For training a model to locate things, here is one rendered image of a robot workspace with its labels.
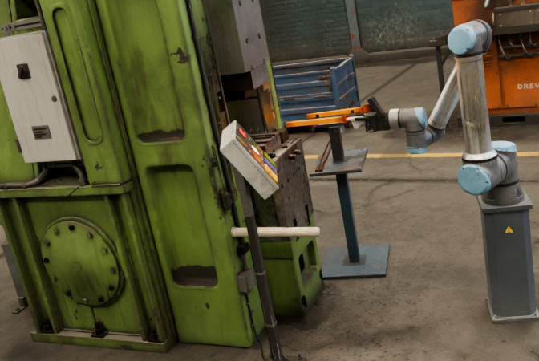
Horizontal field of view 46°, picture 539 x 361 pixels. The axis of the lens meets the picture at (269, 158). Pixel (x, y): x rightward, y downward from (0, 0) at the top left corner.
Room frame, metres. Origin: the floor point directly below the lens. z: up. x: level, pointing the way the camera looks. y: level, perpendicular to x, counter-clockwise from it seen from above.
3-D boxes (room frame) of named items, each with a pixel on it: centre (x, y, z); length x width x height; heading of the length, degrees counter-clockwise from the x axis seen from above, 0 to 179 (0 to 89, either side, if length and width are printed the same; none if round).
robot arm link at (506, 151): (2.76, -1.04, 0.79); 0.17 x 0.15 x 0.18; 132
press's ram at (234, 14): (3.31, 0.14, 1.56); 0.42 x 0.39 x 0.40; 64
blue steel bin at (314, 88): (7.33, -0.50, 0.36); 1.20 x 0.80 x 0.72; 63
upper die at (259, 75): (3.27, 0.16, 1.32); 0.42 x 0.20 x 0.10; 64
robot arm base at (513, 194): (2.77, -1.04, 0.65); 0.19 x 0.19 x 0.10
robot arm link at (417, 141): (2.90, -0.71, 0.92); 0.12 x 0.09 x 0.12; 132
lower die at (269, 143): (3.27, 0.16, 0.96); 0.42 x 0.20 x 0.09; 64
